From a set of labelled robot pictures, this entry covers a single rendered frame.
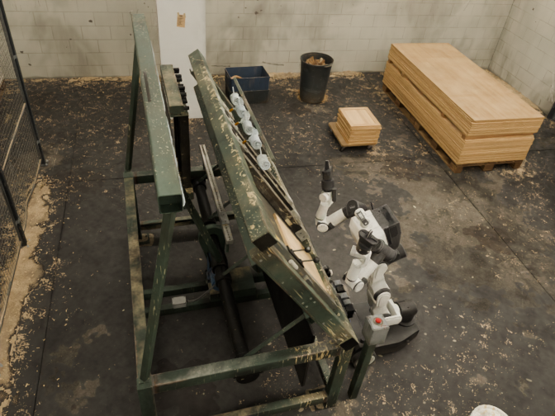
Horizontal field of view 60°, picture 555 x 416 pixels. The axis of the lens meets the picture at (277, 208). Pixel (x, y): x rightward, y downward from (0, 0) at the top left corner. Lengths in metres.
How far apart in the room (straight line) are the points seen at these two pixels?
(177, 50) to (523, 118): 4.42
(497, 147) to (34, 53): 6.65
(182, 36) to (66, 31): 2.15
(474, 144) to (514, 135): 0.60
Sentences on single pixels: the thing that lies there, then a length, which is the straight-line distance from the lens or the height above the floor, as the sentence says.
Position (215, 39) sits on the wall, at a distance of 8.06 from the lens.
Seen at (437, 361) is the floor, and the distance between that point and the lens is 4.43.
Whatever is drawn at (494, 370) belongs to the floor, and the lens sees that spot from 4.60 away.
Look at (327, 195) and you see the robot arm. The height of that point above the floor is 1.42.
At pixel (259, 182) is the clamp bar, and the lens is 3.23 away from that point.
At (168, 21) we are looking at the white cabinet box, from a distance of 6.43.
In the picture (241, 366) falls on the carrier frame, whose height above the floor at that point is 0.79.
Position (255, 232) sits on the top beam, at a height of 1.89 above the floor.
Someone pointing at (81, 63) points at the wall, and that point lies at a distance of 8.21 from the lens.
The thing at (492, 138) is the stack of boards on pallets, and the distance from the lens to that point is 6.68.
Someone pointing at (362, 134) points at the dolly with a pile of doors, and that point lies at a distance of 6.45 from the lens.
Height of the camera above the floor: 3.43
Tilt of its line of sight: 39 degrees down
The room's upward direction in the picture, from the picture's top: 6 degrees clockwise
